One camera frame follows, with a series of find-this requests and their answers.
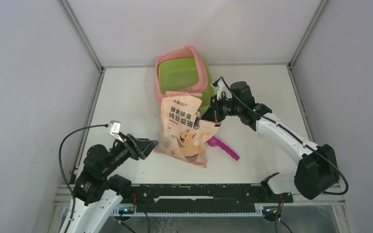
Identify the pink green litter box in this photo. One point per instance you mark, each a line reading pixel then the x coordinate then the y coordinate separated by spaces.
pixel 183 71

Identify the magenta plastic scoop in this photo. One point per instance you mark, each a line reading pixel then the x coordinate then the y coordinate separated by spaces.
pixel 215 142

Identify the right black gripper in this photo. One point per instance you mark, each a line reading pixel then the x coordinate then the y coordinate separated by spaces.
pixel 213 113

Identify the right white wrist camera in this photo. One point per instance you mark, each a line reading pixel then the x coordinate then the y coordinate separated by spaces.
pixel 220 87

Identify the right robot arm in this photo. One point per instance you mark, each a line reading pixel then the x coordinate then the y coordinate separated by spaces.
pixel 317 168

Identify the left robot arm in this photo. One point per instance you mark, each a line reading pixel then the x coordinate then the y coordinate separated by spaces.
pixel 97 191

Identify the cat litter bag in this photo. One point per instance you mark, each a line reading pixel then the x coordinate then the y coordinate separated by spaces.
pixel 184 133

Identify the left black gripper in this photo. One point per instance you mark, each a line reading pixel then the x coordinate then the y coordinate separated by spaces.
pixel 139 147

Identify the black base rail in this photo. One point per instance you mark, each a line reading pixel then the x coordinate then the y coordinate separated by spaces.
pixel 201 198

